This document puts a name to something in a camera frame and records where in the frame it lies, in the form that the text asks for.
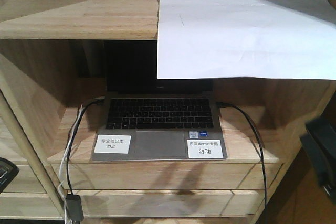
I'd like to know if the white label sticker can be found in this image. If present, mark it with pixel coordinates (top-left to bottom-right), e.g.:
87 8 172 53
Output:
93 135 131 154
187 140 226 159

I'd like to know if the white right label sticker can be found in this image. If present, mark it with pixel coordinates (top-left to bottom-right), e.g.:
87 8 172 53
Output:
187 140 226 159

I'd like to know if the black and orange stapler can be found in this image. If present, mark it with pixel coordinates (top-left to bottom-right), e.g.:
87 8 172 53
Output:
0 157 19 193

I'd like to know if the grey usb adapter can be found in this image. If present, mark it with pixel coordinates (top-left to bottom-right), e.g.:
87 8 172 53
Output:
66 194 84 223

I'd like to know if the silver laptop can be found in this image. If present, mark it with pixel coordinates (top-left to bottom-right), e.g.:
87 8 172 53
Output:
91 40 227 162

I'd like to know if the black left laptop cable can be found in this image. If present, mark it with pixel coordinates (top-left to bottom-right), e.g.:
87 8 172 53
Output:
65 98 105 195

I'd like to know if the white left label sticker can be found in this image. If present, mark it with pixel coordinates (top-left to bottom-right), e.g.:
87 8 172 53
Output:
93 135 131 154

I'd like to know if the black laptop cable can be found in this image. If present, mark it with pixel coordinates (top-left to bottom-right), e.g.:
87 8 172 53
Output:
215 101 268 224
65 98 105 195

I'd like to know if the black right laptop cable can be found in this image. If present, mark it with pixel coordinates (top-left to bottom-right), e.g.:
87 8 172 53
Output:
215 101 268 224

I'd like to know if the wooden shelf unit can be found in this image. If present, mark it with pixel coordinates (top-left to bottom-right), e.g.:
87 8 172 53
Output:
1 0 335 223

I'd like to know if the white paper sheet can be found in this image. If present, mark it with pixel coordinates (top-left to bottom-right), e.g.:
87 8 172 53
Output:
157 0 335 80

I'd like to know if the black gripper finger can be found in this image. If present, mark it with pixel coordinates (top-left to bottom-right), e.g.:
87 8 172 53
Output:
300 117 335 204

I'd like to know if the white cable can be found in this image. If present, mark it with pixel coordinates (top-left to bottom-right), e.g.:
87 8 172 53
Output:
58 97 104 221

